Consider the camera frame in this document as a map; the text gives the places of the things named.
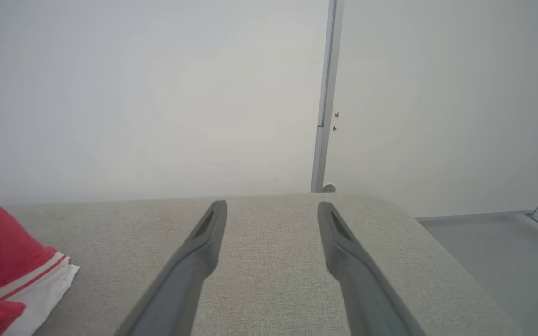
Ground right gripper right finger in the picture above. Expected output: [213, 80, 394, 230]
[317, 201, 427, 336]

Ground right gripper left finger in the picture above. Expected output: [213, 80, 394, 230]
[114, 200, 228, 336]

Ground red garment with white trim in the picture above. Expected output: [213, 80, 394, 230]
[0, 180, 80, 336]

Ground grey metal wall pole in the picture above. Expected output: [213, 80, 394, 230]
[310, 0, 345, 193]

